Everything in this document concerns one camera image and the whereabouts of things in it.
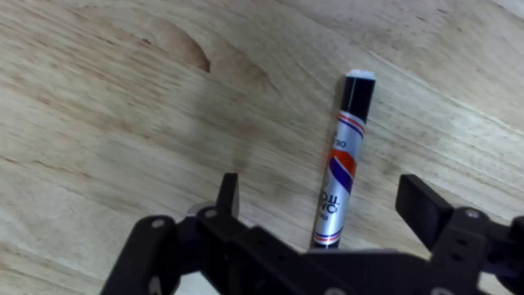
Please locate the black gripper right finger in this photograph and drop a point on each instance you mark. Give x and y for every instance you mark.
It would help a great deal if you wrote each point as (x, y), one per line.
(464, 241)

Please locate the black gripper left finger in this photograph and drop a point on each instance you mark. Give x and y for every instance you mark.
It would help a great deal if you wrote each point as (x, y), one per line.
(159, 251)

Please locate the black and silver marker pen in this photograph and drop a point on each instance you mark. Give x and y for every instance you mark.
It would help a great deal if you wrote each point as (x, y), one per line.
(343, 157)

